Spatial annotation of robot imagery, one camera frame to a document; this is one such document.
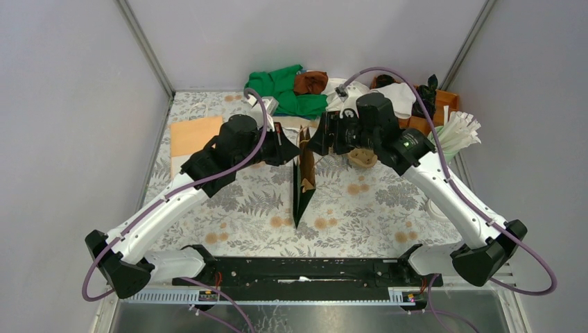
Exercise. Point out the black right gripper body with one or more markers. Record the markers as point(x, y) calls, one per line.
point(348, 134)

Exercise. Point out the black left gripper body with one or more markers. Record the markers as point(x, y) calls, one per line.
point(268, 154)

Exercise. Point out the white paper straws bundle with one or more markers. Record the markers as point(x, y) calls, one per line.
point(458, 132)

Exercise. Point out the wooden compartment tray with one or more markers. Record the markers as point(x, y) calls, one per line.
point(443, 99)

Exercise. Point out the white folded towel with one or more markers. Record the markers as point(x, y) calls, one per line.
point(401, 96)

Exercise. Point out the floral table mat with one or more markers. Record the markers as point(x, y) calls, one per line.
point(353, 213)

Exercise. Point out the green straw holder cup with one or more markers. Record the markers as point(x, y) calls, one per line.
point(448, 154)

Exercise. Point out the cardboard cup carrier tray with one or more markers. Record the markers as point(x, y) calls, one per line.
point(362, 158)

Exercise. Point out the green paper bag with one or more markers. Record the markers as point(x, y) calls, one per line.
point(304, 184)

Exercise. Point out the black crumpled bag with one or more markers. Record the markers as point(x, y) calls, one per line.
point(427, 93)

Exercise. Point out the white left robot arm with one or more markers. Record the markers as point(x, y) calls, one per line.
point(123, 254)

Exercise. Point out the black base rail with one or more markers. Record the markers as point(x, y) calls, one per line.
point(311, 279)

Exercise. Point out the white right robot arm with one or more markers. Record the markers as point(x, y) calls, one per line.
point(488, 239)

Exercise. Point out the white cloth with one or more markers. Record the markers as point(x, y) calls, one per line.
point(354, 90)

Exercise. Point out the green cloth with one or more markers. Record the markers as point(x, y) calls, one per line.
point(280, 84)

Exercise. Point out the brown cloth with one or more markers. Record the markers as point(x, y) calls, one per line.
point(310, 82)

